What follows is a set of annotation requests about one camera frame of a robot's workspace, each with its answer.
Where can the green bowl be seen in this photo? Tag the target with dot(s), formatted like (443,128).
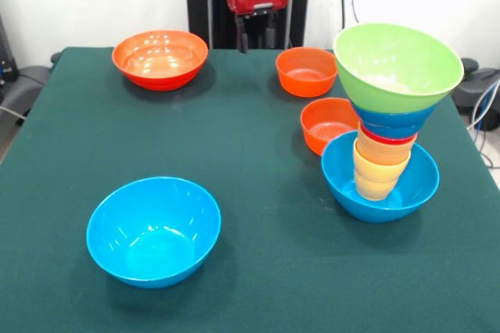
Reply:
(390,59)

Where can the red cup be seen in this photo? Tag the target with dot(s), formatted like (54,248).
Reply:
(386,140)

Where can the small plain orange bowl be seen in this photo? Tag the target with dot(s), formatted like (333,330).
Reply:
(304,83)

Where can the large orange bowl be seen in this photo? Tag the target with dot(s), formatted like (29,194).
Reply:
(160,63)

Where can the orange bowl with ringed bottom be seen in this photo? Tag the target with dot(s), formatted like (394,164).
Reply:
(324,122)

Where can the dark green tablecloth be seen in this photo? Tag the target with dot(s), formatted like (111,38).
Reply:
(234,290)

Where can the small dark blue bowl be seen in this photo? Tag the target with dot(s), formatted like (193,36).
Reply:
(394,124)

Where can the large blue bowl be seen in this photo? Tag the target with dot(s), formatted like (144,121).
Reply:
(152,247)
(343,188)

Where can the stack of yellow cups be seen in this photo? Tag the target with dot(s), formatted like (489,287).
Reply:
(373,184)

